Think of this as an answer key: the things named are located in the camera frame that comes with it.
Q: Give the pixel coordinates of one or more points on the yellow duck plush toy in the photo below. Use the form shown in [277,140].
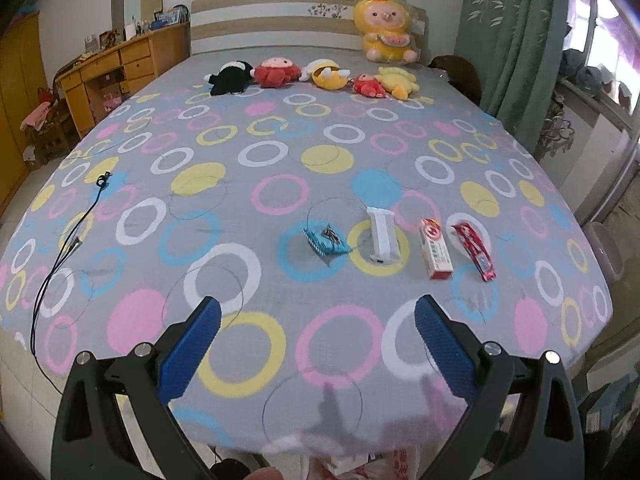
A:
[397,82]

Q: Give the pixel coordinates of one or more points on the picture frame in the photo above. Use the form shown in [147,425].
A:
[170,16]

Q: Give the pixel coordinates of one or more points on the large yellow pig plush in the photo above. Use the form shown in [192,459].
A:
[385,27]

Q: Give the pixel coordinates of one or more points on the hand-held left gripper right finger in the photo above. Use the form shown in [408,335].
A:
[445,350]

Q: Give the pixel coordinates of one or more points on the red and white box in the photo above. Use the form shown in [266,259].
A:
[436,250]

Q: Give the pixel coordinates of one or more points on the green curtain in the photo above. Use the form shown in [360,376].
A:
[510,50]

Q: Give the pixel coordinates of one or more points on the pale shoe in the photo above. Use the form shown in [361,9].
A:
[625,95]

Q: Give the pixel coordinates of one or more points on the wooden wardrobe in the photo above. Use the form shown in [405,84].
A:
[17,100]

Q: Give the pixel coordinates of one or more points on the small red plush toy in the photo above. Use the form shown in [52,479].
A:
[368,86]

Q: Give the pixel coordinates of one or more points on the wooden bed headboard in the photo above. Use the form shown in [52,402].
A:
[275,25]

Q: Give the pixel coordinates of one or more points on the small blue snack packet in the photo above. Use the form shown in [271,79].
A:
[325,243]

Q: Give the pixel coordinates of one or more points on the white and red plastic bag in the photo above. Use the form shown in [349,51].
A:
[370,466]

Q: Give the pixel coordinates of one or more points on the black slipper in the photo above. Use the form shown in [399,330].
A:
[230,469]

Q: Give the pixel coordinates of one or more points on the yellow and white plush toy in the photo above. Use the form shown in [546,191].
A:
[325,75]

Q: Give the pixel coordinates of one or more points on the black plush toy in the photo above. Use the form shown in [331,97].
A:
[230,77]

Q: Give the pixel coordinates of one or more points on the printed blue box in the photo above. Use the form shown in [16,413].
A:
[607,400]

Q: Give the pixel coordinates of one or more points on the grey shoe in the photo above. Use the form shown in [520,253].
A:
[572,65]
[589,80]

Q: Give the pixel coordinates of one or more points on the red snack bar wrapper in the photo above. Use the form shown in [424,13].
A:
[475,251]

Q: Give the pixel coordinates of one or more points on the wooden desk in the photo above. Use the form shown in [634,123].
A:
[140,65]

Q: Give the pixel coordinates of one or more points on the long white box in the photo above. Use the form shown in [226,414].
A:
[382,235]

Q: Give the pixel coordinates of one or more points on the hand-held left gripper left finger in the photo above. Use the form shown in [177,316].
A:
[190,350]

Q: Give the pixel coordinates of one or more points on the pink clothes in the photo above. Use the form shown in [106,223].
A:
[35,116]

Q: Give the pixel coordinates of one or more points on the wooden chair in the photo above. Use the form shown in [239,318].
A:
[52,140]

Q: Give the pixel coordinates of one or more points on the grey trash bin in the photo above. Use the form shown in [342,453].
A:
[605,255]

